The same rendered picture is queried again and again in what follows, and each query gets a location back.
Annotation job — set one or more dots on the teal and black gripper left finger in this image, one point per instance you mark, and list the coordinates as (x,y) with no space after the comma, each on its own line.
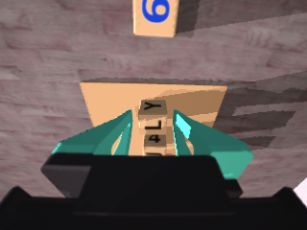
(100,139)

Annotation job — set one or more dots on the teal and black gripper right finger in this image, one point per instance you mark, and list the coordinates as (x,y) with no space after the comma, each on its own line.
(232,154)

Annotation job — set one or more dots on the tan flat mat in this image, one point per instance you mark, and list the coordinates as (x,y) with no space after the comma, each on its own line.
(106,100)

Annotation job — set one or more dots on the tan letter block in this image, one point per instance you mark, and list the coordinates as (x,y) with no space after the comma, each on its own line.
(154,144)
(155,17)
(152,117)

